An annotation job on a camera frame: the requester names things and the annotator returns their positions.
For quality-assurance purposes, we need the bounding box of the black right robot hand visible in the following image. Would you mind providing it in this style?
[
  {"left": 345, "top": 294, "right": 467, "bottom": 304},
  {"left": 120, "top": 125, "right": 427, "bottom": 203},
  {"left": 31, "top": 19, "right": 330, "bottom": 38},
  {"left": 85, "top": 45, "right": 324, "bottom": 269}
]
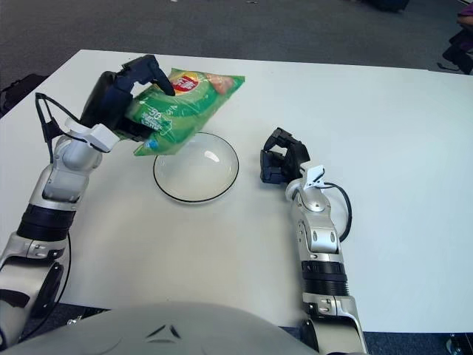
[{"left": 259, "top": 126, "right": 312, "bottom": 184}]

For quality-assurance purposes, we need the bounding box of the white plate black rim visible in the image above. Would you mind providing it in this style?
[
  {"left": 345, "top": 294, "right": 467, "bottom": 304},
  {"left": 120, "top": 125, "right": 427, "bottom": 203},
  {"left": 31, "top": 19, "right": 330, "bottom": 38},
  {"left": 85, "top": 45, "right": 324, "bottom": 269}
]
[{"left": 152, "top": 131, "right": 240, "bottom": 204}]

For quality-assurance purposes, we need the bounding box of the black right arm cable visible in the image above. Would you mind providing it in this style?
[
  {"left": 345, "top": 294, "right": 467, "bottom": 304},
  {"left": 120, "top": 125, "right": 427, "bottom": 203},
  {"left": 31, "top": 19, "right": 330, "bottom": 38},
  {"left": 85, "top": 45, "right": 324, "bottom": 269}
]
[{"left": 324, "top": 181, "right": 353, "bottom": 243}]

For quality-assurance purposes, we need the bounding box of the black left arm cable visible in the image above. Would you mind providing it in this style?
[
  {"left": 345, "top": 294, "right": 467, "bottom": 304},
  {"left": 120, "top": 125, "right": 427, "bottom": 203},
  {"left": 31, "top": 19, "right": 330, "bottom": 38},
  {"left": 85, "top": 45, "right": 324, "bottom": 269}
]
[{"left": 0, "top": 92, "right": 83, "bottom": 345}]

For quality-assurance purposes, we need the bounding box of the grey robot torso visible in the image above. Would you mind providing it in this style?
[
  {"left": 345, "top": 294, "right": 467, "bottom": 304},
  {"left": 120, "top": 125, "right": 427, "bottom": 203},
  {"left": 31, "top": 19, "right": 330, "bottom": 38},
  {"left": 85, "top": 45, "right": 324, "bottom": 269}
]
[{"left": 0, "top": 301, "right": 316, "bottom": 355}]

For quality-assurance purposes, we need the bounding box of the green chips snack bag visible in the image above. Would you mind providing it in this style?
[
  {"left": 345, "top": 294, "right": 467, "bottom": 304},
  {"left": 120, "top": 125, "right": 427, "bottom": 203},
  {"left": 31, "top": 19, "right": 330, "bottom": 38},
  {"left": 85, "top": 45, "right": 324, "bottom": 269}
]
[{"left": 123, "top": 66, "right": 247, "bottom": 158}]

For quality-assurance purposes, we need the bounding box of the person in purple clothes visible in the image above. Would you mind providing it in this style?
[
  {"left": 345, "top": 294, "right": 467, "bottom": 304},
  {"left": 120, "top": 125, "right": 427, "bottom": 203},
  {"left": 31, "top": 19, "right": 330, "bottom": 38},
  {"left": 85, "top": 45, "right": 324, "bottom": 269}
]
[{"left": 455, "top": 4, "right": 473, "bottom": 25}]

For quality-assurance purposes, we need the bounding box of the metal caster wheel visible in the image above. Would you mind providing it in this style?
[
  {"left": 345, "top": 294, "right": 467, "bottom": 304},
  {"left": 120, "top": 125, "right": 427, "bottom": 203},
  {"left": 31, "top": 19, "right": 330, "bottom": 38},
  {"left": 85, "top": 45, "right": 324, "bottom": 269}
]
[{"left": 444, "top": 332, "right": 473, "bottom": 355}]

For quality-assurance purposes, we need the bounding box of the black bag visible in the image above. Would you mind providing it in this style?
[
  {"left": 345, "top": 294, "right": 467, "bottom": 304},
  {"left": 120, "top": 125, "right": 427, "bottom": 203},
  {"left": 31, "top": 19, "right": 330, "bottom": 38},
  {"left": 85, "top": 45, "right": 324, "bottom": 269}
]
[{"left": 0, "top": 72, "right": 50, "bottom": 114}]

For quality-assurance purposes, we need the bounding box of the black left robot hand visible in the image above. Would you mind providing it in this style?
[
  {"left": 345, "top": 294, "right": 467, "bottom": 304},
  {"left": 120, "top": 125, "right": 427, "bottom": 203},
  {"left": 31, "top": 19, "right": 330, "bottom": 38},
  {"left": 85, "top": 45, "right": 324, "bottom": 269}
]
[{"left": 78, "top": 54, "right": 177, "bottom": 143}]

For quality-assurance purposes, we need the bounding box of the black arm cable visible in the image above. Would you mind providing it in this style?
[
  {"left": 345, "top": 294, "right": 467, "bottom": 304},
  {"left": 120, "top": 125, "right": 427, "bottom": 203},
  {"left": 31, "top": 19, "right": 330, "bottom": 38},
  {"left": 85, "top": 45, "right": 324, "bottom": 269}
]
[
  {"left": 0, "top": 92, "right": 83, "bottom": 345},
  {"left": 324, "top": 181, "right": 353, "bottom": 243}
]

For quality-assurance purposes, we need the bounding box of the dark suitcase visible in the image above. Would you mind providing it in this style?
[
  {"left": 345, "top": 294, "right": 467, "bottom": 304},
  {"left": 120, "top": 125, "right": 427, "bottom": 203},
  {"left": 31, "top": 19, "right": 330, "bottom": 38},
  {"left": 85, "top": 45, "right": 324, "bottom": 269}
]
[{"left": 363, "top": 0, "right": 412, "bottom": 13}]

